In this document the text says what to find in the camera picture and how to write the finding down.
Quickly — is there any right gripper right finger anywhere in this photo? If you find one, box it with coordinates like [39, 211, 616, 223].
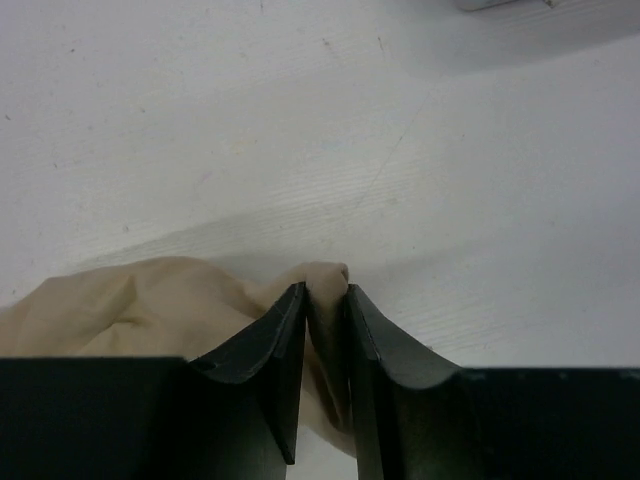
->
[344, 285, 480, 479]

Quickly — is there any beige t shirt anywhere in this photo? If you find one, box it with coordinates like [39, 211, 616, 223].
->
[1, 257, 356, 456]

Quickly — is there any white plastic basket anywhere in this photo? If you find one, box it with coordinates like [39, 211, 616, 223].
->
[453, 0, 568, 13]

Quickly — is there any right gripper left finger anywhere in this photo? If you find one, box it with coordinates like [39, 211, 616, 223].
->
[184, 283, 306, 479]

